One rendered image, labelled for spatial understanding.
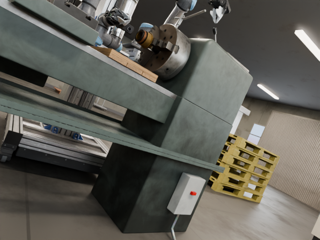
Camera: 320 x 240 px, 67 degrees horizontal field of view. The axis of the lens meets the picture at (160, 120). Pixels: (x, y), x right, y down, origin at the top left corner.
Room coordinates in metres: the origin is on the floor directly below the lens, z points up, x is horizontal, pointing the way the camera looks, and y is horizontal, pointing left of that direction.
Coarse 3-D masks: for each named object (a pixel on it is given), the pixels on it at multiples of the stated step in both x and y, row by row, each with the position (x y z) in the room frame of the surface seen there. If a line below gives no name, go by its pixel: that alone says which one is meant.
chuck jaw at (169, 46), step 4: (152, 40) 1.36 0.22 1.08; (156, 40) 1.36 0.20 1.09; (160, 40) 1.35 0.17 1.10; (152, 44) 1.36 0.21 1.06; (156, 44) 1.36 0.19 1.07; (160, 44) 1.35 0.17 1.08; (164, 44) 1.34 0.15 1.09; (168, 44) 1.33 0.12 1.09; (172, 44) 1.35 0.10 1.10; (156, 48) 1.40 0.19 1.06; (160, 48) 1.37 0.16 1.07; (164, 48) 1.35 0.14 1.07; (168, 48) 1.33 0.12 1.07; (172, 48) 1.35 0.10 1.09; (176, 48) 1.35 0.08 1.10; (176, 52) 1.36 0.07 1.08
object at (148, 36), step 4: (140, 32) 1.38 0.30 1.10; (144, 32) 1.34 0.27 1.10; (148, 32) 1.36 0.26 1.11; (136, 36) 1.37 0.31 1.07; (140, 36) 1.40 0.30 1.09; (144, 36) 1.33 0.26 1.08; (148, 36) 1.35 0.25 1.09; (152, 36) 1.37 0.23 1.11; (136, 40) 1.36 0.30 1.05; (140, 40) 1.34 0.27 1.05; (144, 40) 1.35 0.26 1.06; (148, 40) 1.35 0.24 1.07; (140, 44) 1.37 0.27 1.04; (144, 44) 1.36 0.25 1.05; (148, 44) 1.37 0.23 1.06; (144, 48) 1.39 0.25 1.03
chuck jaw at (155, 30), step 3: (153, 27) 1.47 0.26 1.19; (156, 27) 1.47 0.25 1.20; (159, 27) 1.50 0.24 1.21; (150, 30) 1.45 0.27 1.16; (153, 30) 1.44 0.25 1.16; (156, 30) 1.46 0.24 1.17; (159, 30) 1.49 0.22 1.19; (153, 33) 1.43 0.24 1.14; (156, 33) 1.45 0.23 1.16; (159, 33) 1.48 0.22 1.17; (153, 36) 1.42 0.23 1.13; (156, 36) 1.45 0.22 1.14; (159, 36) 1.47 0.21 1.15; (159, 39) 1.46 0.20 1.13
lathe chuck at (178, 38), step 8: (168, 24) 1.44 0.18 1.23; (160, 32) 1.47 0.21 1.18; (168, 32) 1.42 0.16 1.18; (176, 32) 1.37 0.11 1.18; (168, 40) 1.40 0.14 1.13; (176, 40) 1.34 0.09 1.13; (184, 40) 1.40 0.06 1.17; (152, 48) 1.49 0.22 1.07; (184, 48) 1.39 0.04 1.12; (152, 56) 1.46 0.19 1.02; (160, 56) 1.40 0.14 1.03; (168, 56) 1.35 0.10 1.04; (176, 56) 1.36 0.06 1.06; (152, 64) 1.43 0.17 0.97; (160, 64) 1.38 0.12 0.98; (168, 64) 1.37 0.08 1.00; (176, 64) 1.39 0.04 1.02; (152, 72) 1.42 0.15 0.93; (160, 72) 1.41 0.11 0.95; (168, 72) 1.42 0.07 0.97
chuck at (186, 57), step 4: (188, 40) 1.44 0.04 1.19; (188, 44) 1.42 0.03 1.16; (188, 48) 1.41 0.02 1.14; (188, 52) 1.41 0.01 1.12; (184, 56) 1.40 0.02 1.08; (188, 56) 1.41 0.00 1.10; (184, 60) 1.40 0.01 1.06; (180, 64) 1.40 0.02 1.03; (184, 64) 1.42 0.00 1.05; (180, 68) 1.42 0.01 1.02; (172, 72) 1.42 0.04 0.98; (176, 72) 1.43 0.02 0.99; (168, 76) 1.45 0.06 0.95; (172, 76) 1.45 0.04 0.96
